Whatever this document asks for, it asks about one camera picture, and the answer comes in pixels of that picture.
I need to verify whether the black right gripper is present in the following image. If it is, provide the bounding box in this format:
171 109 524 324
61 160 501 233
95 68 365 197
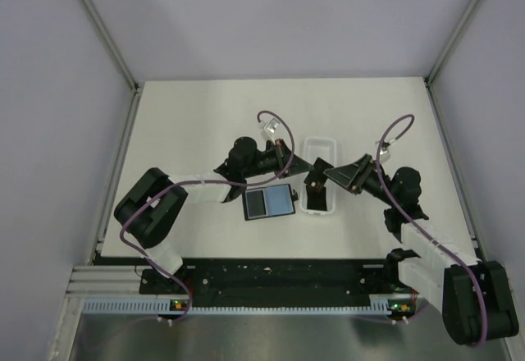
325 154 399 208

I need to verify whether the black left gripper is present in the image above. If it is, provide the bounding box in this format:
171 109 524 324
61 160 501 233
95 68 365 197
243 139 313 179

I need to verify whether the black card with gold print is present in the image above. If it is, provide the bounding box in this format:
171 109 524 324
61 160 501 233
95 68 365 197
304 158 334 189

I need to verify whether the black leather card holder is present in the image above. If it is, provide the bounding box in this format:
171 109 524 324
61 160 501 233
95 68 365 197
242 184 299 222

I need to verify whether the black credit card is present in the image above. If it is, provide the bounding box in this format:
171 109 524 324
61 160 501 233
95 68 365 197
245 190 267 220

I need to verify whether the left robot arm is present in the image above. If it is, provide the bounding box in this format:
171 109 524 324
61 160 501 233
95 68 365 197
114 137 313 293

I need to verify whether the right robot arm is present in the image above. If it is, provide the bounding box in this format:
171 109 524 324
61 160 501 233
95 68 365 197
323 154 519 346

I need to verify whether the black card under stack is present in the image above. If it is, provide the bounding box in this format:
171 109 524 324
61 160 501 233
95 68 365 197
306 186 327 212

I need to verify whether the white plastic basket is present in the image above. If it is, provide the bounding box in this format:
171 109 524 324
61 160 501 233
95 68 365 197
299 137 337 216

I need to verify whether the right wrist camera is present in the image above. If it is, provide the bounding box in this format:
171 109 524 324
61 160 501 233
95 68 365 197
376 139 396 162

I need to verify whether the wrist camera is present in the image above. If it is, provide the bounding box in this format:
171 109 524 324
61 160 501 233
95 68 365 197
258 117 281 141
376 139 396 162

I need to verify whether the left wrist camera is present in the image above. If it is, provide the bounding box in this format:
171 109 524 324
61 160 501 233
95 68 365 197
258 117 281 141

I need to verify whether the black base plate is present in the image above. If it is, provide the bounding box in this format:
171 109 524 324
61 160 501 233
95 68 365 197
139 258 422 313

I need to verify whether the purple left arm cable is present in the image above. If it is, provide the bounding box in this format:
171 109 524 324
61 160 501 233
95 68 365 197
118 110 296 323

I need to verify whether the grey slotted cable duct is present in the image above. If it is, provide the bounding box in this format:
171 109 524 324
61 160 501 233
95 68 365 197
83 294 415 316

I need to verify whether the aluminium frame rail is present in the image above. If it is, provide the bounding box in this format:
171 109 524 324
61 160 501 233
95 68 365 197
66 266 144 297

